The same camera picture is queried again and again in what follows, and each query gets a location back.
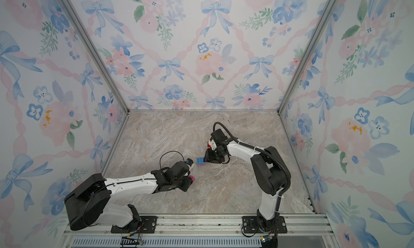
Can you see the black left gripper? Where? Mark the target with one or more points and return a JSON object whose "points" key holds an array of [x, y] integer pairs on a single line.
{"points": [[188, 183]]}

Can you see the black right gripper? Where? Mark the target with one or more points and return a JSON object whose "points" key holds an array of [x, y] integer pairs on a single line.
{"points": [[209, 158]]}

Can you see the blue lego brick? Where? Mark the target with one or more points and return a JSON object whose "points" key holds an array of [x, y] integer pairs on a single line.
{"points": [[200, 161]]}

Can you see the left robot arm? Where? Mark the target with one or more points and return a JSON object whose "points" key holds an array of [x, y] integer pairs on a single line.
{"points": [[93, 202]]}

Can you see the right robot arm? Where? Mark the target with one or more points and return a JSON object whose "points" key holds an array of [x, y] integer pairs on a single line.
{"points": [[271, 173]]}

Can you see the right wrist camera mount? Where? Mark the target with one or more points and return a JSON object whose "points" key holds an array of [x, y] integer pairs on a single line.
{"points": [[212, 143]]}

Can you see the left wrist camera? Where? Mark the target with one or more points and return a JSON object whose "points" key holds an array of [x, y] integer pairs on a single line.
{"points": [[189, 162]]}

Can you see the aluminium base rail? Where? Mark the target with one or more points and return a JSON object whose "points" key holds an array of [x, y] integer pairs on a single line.
{"points": [[209, 231]]}

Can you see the aluminium corner post left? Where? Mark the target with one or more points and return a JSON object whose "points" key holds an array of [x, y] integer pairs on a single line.
{"points": [[74, 18]]}

